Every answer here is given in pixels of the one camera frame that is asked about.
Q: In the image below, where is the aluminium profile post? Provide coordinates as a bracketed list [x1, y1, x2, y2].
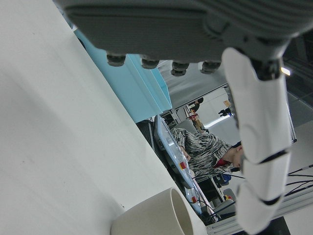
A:
[205, 195, 313, 235]

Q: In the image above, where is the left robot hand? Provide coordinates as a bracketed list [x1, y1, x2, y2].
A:
[52, 0, 313, 235]

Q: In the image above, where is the teach pendant behind post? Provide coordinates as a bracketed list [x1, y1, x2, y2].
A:
[183, 187, 205, 216]

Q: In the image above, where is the light blue plastic bin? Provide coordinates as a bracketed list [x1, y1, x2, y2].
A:
[73, 26, 173, 123]

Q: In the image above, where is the teach pendant with lit screen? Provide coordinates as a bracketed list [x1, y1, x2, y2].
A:
[153, 114, 195, 190]

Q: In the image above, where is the cream cylindrical cup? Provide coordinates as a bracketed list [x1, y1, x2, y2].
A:
[111, 188, 195, 235]

